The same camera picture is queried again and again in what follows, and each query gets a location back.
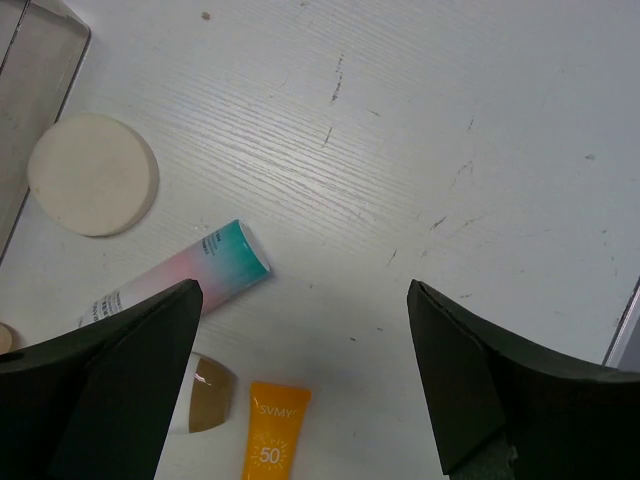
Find beige gourd makeup sponge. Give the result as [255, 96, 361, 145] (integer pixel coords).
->
[0, 324, 14, 355]

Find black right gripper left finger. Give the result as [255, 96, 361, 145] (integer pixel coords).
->
[1, 280, 203, 479]

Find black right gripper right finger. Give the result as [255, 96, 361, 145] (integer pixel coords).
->
[407, 280, 639, 479]

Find round beige makeup sponge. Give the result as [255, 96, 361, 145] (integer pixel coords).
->
[27, 113, 160, 237]

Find orange sunscreen tube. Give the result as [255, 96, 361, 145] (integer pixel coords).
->
[242, 382, 312, 480]

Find white bottle with brown cap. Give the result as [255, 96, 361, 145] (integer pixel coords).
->
[169, 352, 237, 434]

